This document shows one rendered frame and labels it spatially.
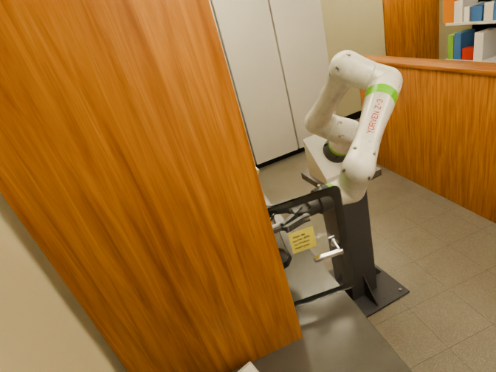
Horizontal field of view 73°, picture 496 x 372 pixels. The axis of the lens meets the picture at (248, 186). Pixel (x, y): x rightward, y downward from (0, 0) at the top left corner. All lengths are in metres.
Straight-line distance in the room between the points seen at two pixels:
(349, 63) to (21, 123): 1.08
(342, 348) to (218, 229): 0.55
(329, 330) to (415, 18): 5.05
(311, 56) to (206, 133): 3.71
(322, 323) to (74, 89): 0.96
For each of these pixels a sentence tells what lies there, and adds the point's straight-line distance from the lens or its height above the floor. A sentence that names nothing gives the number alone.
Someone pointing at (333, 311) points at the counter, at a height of 0.94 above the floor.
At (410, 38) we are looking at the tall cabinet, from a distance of 5.73.
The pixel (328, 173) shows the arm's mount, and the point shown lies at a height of 1.00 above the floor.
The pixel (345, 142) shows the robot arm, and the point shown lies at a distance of 1.72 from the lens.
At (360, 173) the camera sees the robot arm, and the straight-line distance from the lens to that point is 1.11.
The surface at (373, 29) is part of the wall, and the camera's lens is 5.36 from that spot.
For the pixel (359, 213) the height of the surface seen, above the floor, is 0.67.
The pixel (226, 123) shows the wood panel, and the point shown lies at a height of 1.68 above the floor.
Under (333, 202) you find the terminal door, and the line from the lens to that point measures 0.98.
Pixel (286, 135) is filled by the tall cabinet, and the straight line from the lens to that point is 4.39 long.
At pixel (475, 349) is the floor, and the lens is 2.33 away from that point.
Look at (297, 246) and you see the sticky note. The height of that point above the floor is 1.23.
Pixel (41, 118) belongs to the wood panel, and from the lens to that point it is 0.72.
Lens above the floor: 1.88
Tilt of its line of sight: 27 degrees down
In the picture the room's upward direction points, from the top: 17 degrees counter-clockwise
